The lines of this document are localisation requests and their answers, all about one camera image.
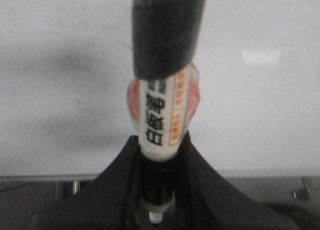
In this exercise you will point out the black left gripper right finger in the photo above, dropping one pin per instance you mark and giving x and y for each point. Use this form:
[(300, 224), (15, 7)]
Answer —
[(206, 200)]

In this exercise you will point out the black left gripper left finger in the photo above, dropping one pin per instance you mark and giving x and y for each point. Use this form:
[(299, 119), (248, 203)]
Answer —
[(111, 201)]

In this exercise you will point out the white whiteboard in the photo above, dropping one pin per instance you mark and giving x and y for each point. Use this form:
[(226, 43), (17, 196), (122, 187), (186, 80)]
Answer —
[(65, 66)]

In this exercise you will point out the aluminium whiteboard frame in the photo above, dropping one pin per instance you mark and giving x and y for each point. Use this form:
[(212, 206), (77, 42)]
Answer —
[(225, 173)]

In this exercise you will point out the black white whiteboard marker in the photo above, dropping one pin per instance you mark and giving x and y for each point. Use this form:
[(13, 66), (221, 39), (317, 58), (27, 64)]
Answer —
[(164, 94)]

